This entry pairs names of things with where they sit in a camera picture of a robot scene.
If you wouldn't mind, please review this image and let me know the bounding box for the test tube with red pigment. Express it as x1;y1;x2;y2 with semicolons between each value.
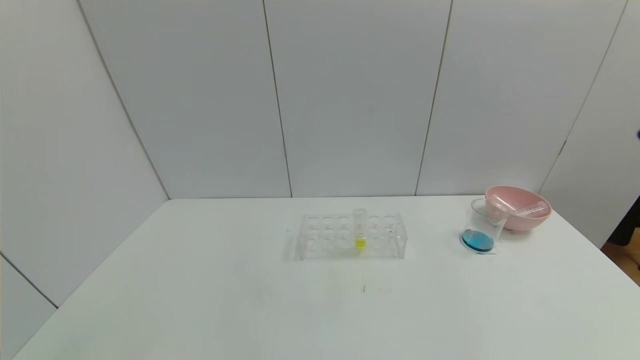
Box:
492;196;521;213

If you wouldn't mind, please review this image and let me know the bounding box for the test tube with blue pigment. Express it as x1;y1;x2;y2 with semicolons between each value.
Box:
511;202;550;217

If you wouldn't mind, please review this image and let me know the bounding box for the clear plastic test tube rack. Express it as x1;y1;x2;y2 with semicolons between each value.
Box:
299;212;408;261

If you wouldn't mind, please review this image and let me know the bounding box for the test tube with yellow pigment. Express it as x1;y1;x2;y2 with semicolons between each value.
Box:
353;208;369;249

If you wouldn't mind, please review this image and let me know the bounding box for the clear glass beaker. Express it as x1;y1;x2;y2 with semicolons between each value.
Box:
460;198;511;255

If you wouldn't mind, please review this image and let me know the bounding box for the pink bowl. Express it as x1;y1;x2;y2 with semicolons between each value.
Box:
486;185;553;232

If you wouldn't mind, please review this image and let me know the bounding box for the dark background furniture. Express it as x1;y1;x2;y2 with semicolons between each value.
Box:
605;196;640;247

